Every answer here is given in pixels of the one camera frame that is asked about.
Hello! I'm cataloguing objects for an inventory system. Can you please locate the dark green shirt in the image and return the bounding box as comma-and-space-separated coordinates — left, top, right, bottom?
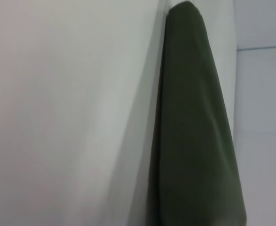
146, 0, 248, 226

